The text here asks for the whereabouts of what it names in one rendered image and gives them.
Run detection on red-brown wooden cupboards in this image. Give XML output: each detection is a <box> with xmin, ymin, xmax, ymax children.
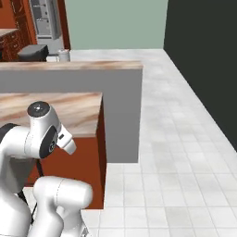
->
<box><xmin>0</xmin><ymin>0</ymin><xmax>38</xmax><ymax>62</ymax></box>

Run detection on grey counter with wooden top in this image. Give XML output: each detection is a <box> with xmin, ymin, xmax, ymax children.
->
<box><xmin>0</xmin><ymin>60</ymin><xmax>144</xmax><ymax>164</ymax></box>

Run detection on red-brown tall side panel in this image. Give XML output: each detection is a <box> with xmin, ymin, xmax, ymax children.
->
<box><xmin>56</xmin><ymin>0</ymin><xmax>72</xmax><ymax>50</ymax></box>

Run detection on red-brown cabinet with wooden top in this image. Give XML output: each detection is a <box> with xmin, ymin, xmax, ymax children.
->
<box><xmin>0</xmin><ymin>92</ymin><xmax>107</xmax><ymax>211</ymax></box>

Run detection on silver fridge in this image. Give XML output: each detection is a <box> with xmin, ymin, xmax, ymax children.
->
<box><xmin>29</xmin><ymin>0</ymin><xmax>62</xmax><ymax>40</ymax></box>

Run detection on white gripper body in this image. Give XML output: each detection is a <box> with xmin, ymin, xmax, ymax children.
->
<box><xmin>62</xmin><ymin>135</ymin><xmax>78</xmax><ymax>156</ymax></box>

